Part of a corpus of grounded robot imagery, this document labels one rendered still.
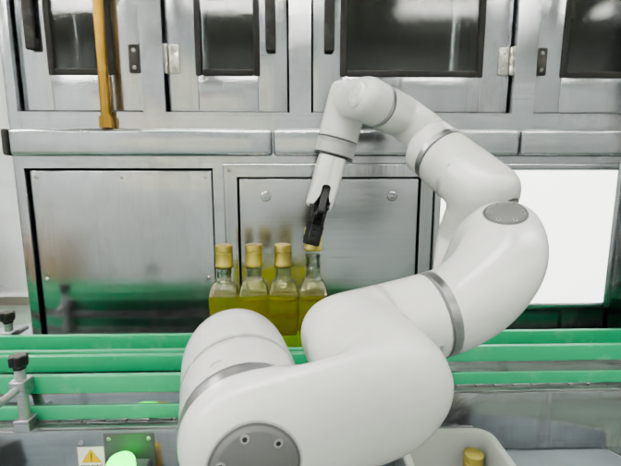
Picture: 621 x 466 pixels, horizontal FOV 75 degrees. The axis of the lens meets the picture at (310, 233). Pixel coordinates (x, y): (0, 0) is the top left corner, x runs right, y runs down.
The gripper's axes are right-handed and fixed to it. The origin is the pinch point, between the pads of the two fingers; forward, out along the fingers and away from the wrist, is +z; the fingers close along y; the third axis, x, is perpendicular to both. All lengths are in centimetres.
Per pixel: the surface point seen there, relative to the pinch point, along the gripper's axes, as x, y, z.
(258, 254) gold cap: -9.2, 1.0, 6.6
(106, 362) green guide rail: -31.4, 6.5, 32.3
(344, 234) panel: 7.7, -13.1, 0.4
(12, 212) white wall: -262, -308, 96
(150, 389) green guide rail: -20.7, 13.8, 30.9
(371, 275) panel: 16.2, -13.1, 8.1
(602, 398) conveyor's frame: 63, 5, 17
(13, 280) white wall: -251, -308, 162
